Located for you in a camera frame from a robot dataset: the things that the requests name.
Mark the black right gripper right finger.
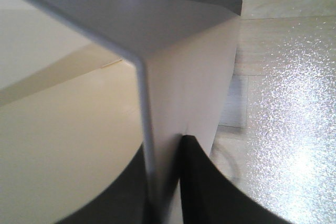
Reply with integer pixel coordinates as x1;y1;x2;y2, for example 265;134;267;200
180;135;287;223

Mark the white plastic trash bin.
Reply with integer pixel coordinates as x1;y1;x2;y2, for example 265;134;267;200
1;0;240;223

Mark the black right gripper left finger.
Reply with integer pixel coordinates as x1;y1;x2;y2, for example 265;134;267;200
58;145;156;223

